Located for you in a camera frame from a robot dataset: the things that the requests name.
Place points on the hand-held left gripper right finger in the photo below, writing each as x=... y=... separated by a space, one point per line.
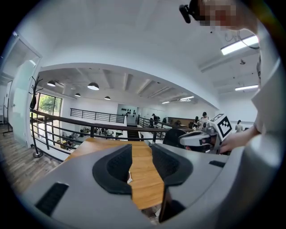
x=196 y=174

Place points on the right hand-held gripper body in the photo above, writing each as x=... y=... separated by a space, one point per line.
x=224 y=127

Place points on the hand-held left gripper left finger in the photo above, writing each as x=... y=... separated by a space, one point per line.
x=85 y=196

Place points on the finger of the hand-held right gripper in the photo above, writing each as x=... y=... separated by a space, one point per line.
x=194 y=139

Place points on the white wet wipe pack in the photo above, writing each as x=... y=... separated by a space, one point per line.
x=129 y=179

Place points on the person's right forearm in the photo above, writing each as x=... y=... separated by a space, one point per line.
x=250 y=136

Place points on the person's right hand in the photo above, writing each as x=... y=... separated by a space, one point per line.
x=232 y=141

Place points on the black mesh office chair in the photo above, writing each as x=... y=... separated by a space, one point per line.
x=173 y=138

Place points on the person in white shirt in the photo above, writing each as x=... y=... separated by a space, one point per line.
x=268 y=107

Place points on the black coat rack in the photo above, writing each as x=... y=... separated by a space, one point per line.
x=38 y=154

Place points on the dark metal railing wooden handrail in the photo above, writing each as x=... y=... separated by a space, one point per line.
x=67 y=119

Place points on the thin black balcony railing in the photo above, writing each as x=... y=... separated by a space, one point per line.
x=96 y=112

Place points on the large window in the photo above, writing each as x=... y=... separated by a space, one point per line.
x=48 y=104

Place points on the person's head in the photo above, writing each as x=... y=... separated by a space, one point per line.
x=223 y=15

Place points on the wall panel with black items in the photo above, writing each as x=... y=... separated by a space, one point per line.
x=127 y=116

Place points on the black head-mounted camera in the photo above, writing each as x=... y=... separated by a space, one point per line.
x=186 y=12

